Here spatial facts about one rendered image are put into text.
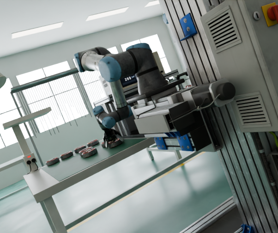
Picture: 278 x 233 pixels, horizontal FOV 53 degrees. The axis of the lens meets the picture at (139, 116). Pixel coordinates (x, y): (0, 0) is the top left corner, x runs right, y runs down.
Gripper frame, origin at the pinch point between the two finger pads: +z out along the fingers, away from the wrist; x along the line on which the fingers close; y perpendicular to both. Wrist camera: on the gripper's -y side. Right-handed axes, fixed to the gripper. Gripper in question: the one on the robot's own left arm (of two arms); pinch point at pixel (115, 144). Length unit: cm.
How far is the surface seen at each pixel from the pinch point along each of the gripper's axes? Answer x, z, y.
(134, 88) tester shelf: 28.1, -18.9, -33.8
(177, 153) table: 52, 127, -96
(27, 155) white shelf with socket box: -75, 2, -32
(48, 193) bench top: -38, -23, 47
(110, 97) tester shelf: 8.7, -23.4, -25.6
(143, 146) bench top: 19.2, -8.6, 23.5
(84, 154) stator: -22.9, -3.4, 2.3
